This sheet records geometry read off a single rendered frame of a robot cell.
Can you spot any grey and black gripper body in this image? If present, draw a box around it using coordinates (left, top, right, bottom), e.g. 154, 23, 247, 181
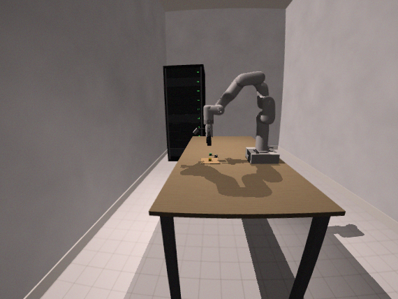
205, 123, 214, 137

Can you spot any tan square mat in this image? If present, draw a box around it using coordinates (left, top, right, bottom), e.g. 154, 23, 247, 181
201, 158, 220, 164

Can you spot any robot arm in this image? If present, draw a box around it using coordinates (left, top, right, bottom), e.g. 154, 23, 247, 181
203, 71, 275, 153

